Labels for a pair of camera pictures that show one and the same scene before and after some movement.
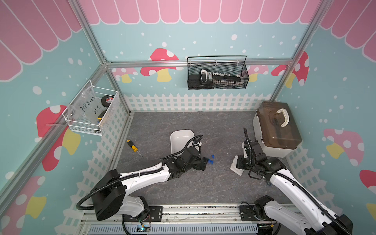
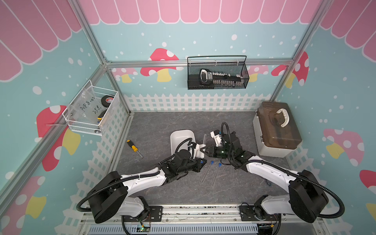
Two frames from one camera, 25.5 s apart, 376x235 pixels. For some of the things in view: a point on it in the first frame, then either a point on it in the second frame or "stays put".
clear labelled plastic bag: (86, 107) stays put
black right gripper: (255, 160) -> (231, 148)
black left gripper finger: (201, 166) stays put
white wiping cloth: (233, 167) -> (197, 152)
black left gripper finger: (202, 162) stays put
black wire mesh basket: (216, 72) stays put
